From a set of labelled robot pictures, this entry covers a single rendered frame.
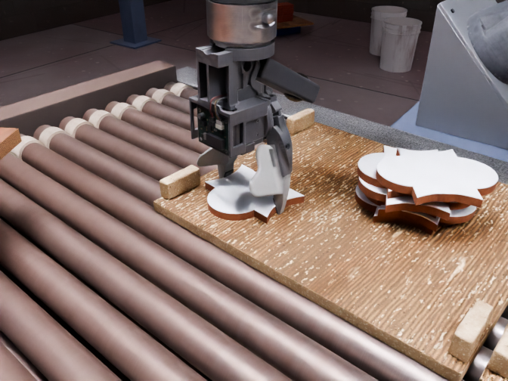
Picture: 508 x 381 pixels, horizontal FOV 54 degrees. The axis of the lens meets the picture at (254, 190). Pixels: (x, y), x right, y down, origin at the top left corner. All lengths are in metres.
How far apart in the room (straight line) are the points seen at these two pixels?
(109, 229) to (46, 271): 0.10
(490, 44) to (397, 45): 3.18
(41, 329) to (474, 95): 0.81
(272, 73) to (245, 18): 0.08
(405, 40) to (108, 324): 3.81
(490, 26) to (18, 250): 0.84
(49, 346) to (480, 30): 0.84
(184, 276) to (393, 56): 3.74
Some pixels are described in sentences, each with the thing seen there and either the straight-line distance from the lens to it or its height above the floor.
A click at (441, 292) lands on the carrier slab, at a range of 0.55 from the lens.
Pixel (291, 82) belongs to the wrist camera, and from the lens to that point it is 0.61.
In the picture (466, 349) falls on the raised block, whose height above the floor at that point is 0.95.
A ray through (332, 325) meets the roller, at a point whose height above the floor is 0.92.
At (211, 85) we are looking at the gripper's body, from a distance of 0.55.
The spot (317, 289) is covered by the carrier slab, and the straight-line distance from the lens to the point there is 0.52.
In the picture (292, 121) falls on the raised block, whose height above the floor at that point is 0.96.
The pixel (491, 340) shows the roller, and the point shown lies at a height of 0.91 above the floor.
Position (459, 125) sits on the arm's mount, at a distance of 1.04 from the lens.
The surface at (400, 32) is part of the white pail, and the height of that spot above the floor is 0.32.
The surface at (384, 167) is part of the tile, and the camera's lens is 0.61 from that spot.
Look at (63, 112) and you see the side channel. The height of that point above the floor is 0.93.
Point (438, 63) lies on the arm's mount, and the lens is 1.02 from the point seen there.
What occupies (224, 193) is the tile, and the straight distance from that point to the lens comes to 0.65.
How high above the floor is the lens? 1.29
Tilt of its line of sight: 32 degrees down
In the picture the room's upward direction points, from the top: straight up
